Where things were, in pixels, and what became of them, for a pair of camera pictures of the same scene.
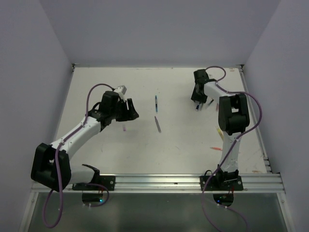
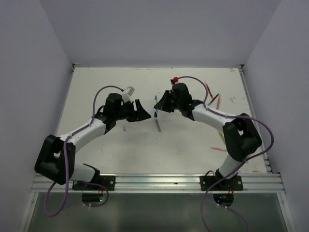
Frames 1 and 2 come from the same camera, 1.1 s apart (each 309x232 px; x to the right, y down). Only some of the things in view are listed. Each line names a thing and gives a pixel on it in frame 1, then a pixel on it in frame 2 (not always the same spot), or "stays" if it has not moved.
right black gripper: x=194 y=96 -> x=163 y=104
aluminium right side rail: x=267 y=159 stays
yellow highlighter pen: x=220 y=133 stays
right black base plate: x=221 y=183 stays
